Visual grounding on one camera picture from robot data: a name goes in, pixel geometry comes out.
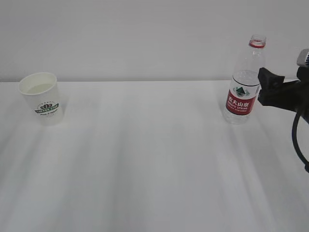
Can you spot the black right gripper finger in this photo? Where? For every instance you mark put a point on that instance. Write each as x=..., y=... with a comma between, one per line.
x=270, y=81

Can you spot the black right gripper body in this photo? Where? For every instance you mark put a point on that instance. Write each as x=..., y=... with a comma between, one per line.
x=291, y=96

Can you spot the clear Nongfu Spring water bottle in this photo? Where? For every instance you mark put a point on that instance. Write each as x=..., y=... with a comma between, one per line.
x=244, y=85

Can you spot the white paper cup green logo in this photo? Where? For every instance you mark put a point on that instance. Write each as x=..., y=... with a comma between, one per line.
x=41, y=94

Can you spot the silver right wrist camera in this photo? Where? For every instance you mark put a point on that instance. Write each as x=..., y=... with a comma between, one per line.
x=303, y=58

